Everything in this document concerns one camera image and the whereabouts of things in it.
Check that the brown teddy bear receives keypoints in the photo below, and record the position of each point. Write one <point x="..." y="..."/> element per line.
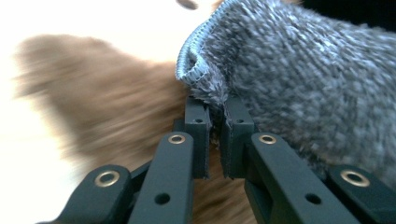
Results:
<point x="109" y="102"/>

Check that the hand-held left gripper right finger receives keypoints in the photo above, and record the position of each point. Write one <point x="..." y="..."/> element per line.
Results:
<point x="236" y="143"/>

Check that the grey knit cloth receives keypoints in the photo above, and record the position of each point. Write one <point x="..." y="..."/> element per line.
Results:
<point x="295" y="77"/>

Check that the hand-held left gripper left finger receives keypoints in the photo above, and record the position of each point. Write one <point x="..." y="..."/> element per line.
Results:
<point x="199" y="137"/>

